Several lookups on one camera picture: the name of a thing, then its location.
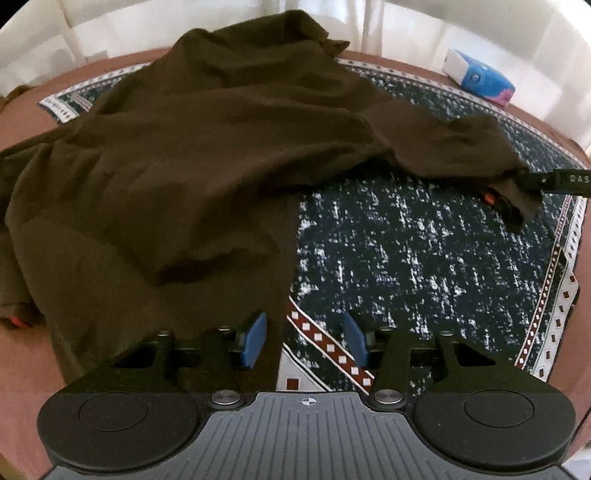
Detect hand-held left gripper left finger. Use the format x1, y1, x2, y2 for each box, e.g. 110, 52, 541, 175
109, 311, 269, 409

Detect dark brown long-sleeved garment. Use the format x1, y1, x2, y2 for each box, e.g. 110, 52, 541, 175
0, 9, 546, 384

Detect blue and white tissue pack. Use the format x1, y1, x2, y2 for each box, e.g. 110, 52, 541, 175
442, 48, 516, 108

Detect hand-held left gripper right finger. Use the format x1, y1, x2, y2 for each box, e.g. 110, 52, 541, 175
342, 311, 509, 411

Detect white curtain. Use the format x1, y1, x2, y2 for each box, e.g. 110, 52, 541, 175
0, 0, 591, 153

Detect dark blue patterned blanket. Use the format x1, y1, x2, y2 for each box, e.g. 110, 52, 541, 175
38, 58, 589, 395

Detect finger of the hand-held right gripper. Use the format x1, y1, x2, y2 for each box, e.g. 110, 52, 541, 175
524, 169, 591, 198

